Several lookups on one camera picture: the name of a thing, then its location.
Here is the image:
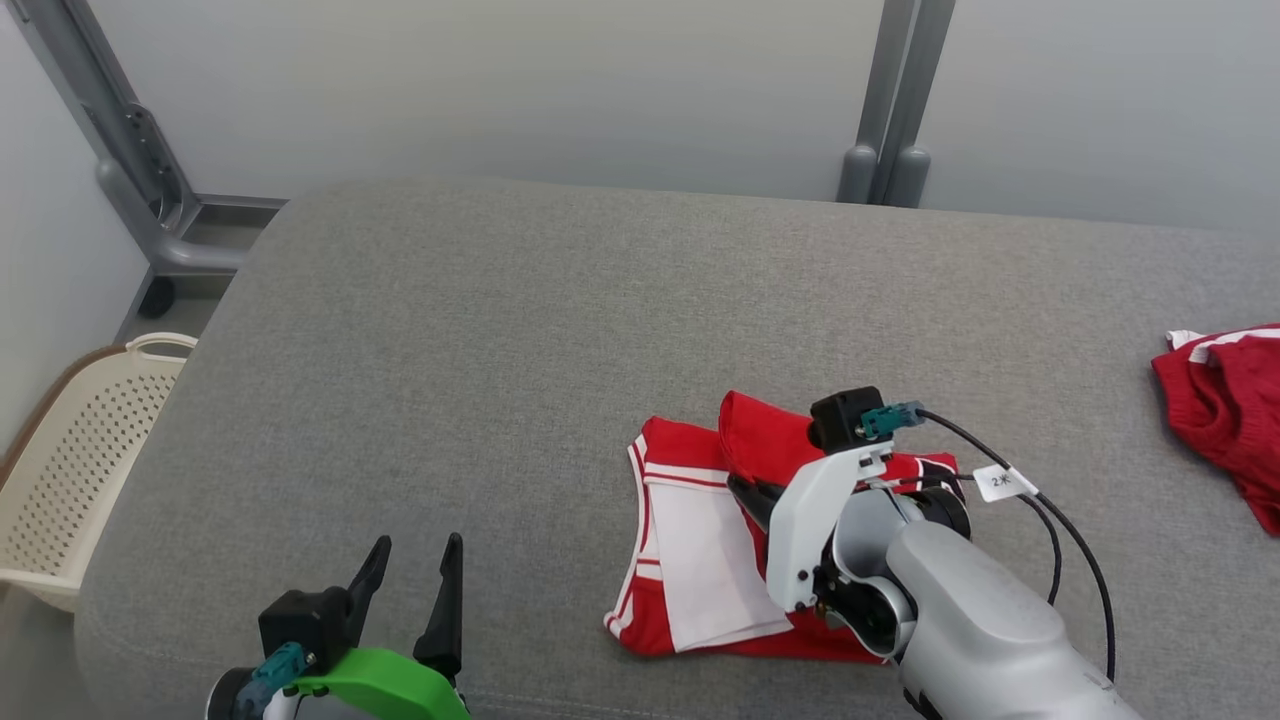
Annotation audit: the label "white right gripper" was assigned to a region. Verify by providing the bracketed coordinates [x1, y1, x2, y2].
[727, 440, 896, 613]

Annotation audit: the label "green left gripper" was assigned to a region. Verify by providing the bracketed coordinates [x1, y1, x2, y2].
[290, 533, 471, 720]

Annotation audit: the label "red and white jersey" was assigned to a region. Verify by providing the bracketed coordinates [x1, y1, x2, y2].
[603, 390, 961, 666]

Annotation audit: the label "red shorts with white stripe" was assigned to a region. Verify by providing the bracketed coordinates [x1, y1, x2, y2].
[1150, 323, 1280, 538]

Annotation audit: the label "cream perforated laundry basket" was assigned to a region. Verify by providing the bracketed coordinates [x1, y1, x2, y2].
[0, 332, 199, 613]

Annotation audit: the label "teal right camera connector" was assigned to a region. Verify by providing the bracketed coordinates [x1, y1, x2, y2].
[858, 400, 926, 441]

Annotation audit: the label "teal camera connector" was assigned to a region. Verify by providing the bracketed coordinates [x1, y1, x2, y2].
[858, 400, 926, 441]
[235, 642, 306, 716]

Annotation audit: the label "teal left camera connector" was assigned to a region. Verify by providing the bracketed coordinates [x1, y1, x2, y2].
[235, 642, 306, 716]

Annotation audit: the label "small printed white cable label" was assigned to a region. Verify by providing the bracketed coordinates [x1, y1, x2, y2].
[972, 463, 1039, 504]

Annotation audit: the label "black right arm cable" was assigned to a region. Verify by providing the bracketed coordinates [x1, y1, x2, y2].
[915, 408, 1116, 681]

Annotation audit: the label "grey double metal frame post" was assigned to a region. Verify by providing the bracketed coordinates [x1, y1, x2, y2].
[838, 0, 958, 208]

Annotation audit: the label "grey metal bracket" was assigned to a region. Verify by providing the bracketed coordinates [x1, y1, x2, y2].
[5, 0, 291, 276]

